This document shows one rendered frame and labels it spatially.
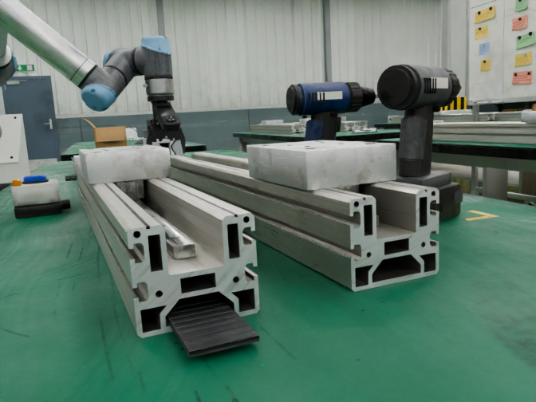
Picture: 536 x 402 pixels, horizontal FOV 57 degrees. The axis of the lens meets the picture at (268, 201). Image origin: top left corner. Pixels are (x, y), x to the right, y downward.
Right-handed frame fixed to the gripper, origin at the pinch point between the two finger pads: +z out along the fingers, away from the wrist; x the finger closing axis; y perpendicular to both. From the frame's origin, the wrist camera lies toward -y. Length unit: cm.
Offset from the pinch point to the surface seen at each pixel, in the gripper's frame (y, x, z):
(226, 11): 1052, -394, -268
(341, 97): -54, -22, -16
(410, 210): -98, -2, -4
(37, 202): -34.5, 32.1, 0.5
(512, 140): 12, -144, 2
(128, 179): -66, 20, -6
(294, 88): -51, -14, -18
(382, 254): -99, 2, 0
